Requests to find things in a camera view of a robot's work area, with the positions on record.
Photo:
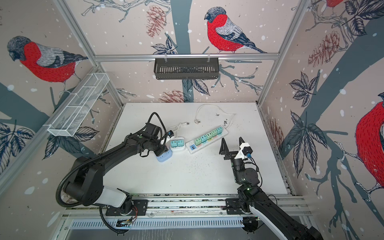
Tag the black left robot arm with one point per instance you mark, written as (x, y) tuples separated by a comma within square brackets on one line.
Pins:
[(84, 185)]

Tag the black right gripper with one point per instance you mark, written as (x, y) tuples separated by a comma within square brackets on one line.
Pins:
[(228, 153)]

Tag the teal charger plug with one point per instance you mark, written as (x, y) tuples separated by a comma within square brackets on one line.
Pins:
[(181, 143), (204, 138), (220, 130)]

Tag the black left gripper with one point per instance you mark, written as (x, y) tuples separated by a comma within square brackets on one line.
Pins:
[(162, 149)]

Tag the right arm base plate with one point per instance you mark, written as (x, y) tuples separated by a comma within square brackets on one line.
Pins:
[(234, 206)]

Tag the teal charger plug bottom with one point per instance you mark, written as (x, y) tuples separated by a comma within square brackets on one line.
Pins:
[(204, 138)]

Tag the black wire wall basket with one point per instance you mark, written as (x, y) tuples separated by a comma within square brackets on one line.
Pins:
[(187, 69)]

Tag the white multicolour power strip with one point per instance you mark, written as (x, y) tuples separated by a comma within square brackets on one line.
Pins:
[(192, 148)]

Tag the teal charger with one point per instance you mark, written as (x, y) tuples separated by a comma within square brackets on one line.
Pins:
[(174, 143)]

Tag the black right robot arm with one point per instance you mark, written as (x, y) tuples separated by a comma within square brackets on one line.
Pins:
[(252, 199)]

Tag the green charger plug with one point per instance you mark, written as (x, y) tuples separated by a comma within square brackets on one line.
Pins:
[(209, 135), (214, 132), (198, 141)]

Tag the white square power socket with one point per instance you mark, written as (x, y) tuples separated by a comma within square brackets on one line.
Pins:
[(176, 129)]

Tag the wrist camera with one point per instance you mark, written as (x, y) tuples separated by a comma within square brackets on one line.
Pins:
[(170, 134), (245, 152)]

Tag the blue square power socket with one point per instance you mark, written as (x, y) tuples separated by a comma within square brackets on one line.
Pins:
[(165, 156)]

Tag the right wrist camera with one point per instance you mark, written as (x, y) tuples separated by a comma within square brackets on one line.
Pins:
[(245, 152)]

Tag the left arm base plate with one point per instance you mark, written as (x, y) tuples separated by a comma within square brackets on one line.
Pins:
[(135, 208)]

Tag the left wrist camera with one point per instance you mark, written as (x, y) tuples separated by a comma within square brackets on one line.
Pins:
[(170, 134)]

